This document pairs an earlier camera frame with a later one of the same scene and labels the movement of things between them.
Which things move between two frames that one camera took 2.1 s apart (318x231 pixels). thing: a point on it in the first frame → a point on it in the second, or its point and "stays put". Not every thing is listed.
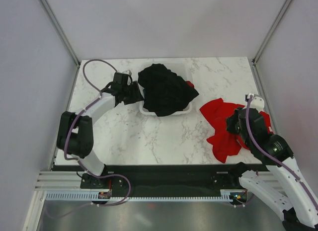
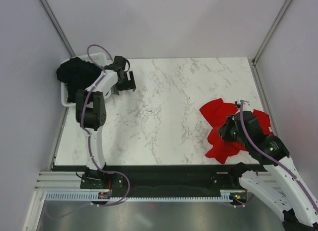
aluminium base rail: (71, 180) stays put
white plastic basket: (187, 109) → (107, 81)
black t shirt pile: (165, 92) → (77, 74)
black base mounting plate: (165, 180) stays put
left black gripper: (136, 95) → (130, 84)
